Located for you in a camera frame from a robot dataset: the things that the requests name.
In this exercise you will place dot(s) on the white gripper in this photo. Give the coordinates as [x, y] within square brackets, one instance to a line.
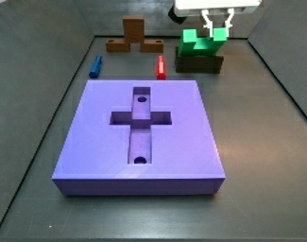
[215, 7]

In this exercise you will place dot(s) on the green U-shaped block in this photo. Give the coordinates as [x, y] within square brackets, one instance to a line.
[201, 46]

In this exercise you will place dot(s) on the blue peg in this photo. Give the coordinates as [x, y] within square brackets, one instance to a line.
[95, 67]

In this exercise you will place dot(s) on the brown T-shaped block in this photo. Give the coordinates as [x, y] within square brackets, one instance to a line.
[134, 35]

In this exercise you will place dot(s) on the purple board with cross slot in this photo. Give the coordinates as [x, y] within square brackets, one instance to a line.
[139, 141]

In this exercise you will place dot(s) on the red peg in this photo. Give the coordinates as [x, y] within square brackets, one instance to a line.
[161, 68]

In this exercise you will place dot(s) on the black angled fixture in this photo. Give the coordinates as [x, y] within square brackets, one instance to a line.
[199, 62]

